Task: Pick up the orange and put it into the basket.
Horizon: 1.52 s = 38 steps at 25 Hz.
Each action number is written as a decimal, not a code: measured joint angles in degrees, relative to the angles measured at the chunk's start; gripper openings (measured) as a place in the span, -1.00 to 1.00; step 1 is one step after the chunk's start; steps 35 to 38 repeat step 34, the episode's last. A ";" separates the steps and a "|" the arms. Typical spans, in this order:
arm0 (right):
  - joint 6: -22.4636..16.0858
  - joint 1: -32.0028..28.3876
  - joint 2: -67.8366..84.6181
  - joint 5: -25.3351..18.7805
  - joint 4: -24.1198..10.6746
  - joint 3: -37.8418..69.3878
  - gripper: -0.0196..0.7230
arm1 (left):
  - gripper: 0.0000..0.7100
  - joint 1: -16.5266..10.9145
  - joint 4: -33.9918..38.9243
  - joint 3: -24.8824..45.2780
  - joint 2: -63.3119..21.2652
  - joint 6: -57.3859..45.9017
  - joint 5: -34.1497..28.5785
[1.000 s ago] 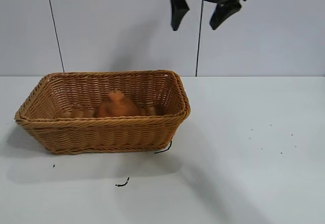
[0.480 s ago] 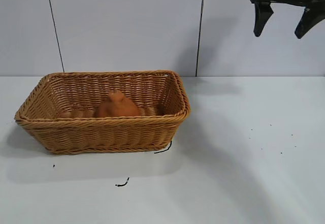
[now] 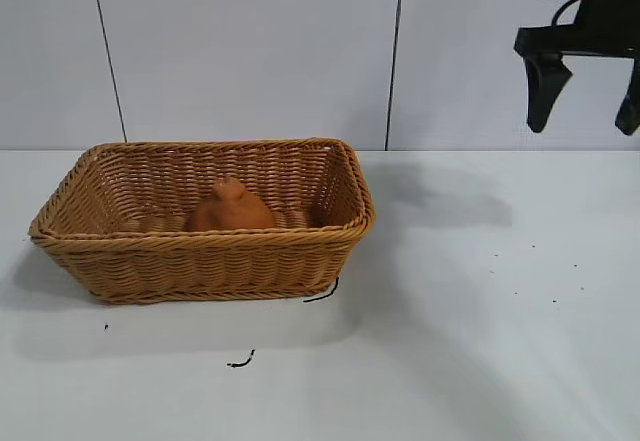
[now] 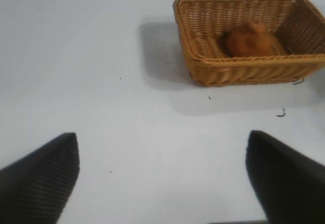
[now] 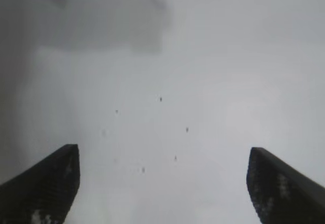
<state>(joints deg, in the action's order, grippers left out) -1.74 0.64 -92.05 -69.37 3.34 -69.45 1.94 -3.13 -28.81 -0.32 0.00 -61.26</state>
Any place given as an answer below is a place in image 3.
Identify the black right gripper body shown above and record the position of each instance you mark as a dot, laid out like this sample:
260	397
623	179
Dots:
607	21

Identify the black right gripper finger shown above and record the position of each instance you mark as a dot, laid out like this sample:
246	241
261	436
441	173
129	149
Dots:
630	111
542	93

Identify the brown woven wicker basket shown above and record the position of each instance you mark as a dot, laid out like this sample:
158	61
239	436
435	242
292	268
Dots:
200	266

